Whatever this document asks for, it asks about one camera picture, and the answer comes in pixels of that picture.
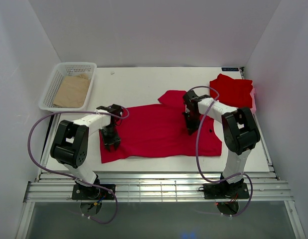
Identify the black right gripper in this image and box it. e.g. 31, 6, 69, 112
182, 111, 203, 135

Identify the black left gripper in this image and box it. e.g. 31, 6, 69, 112
99, 124, 121, 150

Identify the red t shirt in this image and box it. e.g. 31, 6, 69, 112
209, 74, 254, 108
100, 90, 222, 163

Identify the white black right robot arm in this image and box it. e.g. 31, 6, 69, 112
183, 90, 261, 199

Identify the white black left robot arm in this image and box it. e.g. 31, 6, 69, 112
50, 104, 124, 199

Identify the folded red t shirt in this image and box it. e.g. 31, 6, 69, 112
209, 74, 254, 108

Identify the beige t shirt in basket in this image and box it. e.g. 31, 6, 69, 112
53, 73, 90, 108

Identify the dark blue label sticker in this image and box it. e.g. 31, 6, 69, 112
221, 67, 239, 72

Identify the folded pink t shirt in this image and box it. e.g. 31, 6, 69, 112
250, 88, 257, 114

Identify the white plastic basket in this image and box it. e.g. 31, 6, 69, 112
39, 62, 97, 112

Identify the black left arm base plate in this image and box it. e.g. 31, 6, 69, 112
71, 184, 114, 201

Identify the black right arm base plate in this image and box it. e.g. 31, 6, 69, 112
198, 183, 250, 199

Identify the aluminium table edge rail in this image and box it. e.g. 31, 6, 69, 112
24, 172, 294, 203

